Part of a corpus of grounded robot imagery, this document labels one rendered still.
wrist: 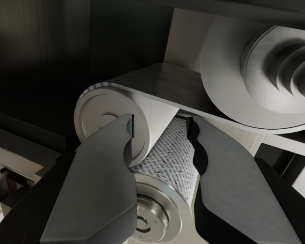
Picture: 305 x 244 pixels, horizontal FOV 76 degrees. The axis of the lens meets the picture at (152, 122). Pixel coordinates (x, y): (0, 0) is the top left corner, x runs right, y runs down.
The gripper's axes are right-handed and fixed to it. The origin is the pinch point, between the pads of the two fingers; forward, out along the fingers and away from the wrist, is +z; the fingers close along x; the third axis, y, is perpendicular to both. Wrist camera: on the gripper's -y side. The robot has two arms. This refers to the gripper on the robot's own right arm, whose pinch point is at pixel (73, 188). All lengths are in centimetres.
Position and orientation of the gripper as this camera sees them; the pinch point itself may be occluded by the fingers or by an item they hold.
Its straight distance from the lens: 44.5
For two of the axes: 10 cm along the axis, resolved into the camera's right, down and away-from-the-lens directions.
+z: 3.4, -3.7, 8.7
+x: 1.7, -8.8, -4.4
